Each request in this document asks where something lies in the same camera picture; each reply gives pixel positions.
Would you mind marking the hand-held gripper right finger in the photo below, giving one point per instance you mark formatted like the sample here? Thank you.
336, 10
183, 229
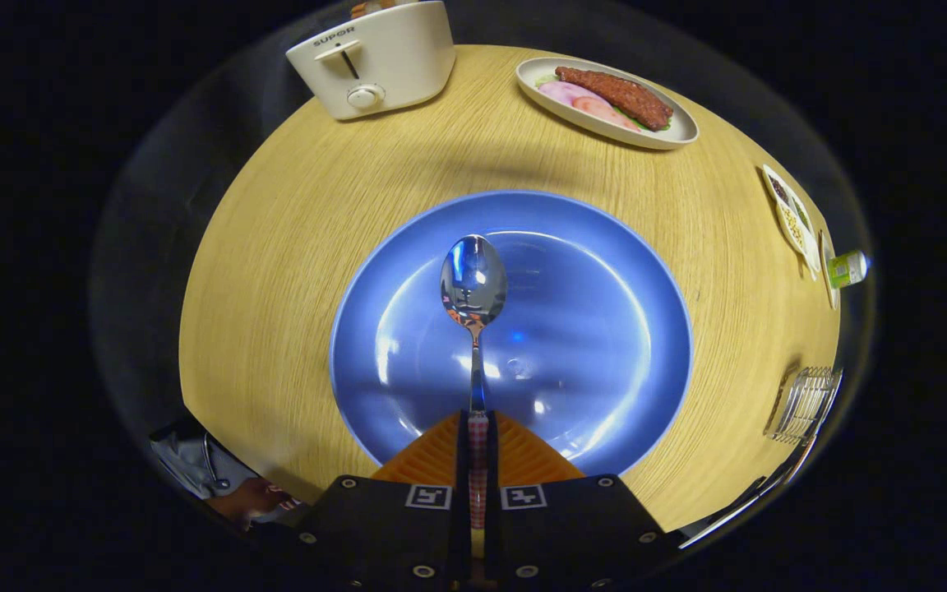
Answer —
494, 460

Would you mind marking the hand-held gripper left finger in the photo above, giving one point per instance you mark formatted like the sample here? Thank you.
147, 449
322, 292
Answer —
465, 460

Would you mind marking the blue round plate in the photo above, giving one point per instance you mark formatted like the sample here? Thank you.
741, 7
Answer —
588, 329

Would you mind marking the pink ham slices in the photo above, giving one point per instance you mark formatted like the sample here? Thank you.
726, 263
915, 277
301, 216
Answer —
580, 100

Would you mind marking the small white dish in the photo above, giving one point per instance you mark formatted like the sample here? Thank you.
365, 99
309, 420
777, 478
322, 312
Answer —
828, 288

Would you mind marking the white divided dish with beans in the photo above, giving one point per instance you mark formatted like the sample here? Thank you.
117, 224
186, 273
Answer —
790, 224

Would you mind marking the brown grilled meat strip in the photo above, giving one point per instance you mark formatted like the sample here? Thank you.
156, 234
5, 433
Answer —
621, 94

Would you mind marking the oval plate with meat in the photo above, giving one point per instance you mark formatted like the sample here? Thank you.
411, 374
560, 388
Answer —
541, 72

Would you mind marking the green drink can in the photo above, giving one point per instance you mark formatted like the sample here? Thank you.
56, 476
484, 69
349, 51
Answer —
847, 269

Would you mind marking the cream white toaster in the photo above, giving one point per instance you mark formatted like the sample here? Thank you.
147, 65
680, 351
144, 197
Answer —
399, 57

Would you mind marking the toast slice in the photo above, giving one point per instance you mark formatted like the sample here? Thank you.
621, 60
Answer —
371, 8

